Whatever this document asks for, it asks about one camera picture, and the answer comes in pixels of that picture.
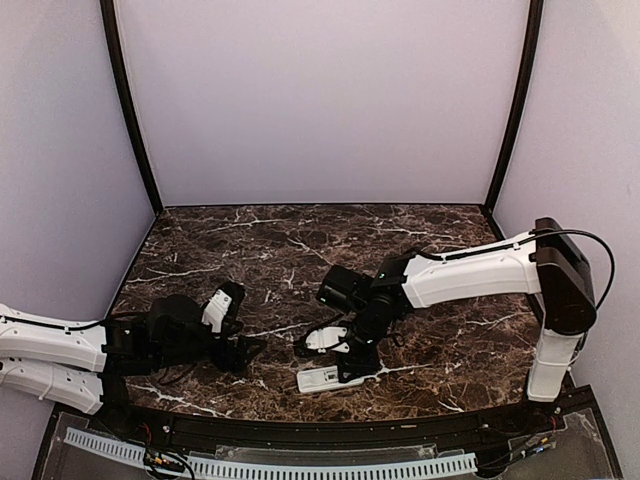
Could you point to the white remote control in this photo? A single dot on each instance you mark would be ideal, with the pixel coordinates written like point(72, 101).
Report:
point(323, 379)

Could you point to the black front table rail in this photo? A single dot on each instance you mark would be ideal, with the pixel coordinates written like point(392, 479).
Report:
point(161, 428)

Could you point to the white slotted cable duct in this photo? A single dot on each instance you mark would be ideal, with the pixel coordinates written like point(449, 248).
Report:
point(246, 463)

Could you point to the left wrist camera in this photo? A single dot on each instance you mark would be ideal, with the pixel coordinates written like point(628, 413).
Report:
point(236, 293)

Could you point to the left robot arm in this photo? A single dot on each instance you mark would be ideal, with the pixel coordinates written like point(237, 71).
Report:
point(83, 364)

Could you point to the black left corner post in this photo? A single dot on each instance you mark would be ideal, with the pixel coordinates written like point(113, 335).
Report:
point(128, 109)

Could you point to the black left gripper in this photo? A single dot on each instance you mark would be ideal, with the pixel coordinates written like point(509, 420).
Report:
point(237, 361)

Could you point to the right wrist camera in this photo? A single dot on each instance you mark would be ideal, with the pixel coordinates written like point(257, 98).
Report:
point(303, 349)

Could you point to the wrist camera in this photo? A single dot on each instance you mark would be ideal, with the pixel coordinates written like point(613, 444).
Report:
point(303, 349)
point(236, 293)

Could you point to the black right corner post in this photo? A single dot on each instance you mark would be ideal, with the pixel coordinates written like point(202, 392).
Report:
point(523, 78)

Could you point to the black corner post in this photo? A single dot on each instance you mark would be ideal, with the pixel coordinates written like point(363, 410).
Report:
point(128, 109)
point(523, 78)

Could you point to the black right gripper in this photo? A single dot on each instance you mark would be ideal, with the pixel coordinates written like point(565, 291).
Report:
point(362, 366)

